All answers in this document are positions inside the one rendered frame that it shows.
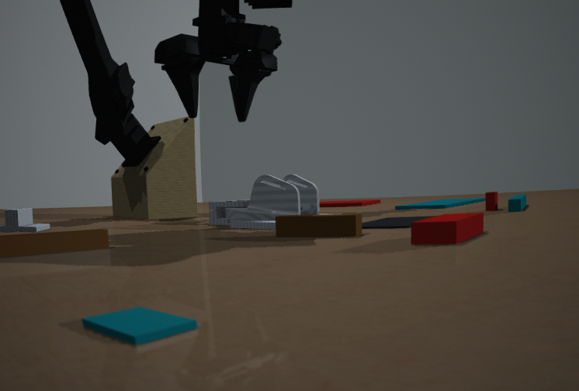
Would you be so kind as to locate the teal flat square plate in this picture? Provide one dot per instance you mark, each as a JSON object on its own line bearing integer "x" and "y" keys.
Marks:
{"x": 139, "y": 325}

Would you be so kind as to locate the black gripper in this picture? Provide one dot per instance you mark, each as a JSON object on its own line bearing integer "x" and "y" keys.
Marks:
{"x": 183, "y": 57}

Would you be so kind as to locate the teal flat rectangular plate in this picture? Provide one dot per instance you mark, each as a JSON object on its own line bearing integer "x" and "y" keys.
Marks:
{"x": 440, "y": 204}

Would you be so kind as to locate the teal block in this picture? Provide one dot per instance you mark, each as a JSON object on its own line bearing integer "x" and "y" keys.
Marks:
{"x": 516, "y": 203}

